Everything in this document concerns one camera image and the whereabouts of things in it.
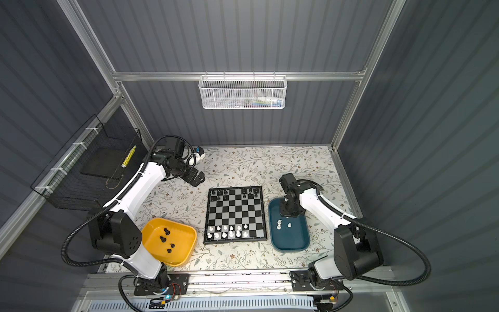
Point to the white wire mesh basket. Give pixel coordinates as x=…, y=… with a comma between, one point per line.
x=243, y=94

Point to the black white chessboard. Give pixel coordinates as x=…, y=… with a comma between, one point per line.
x=235, y=214

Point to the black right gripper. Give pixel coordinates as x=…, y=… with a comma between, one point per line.
x=283, y=212

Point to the teal plastic tray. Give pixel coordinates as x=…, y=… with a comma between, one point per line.
x=287, y=240

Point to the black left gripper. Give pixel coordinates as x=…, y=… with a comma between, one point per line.
x=190, y=178

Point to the black wire basket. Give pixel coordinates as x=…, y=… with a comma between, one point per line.
x=97, y=165

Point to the yellow plastic tray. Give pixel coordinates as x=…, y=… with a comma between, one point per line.
x=170, y=242

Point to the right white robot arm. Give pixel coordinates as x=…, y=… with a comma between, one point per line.
x=356, y=249

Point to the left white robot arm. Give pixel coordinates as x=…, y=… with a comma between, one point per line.
x=115, y=232

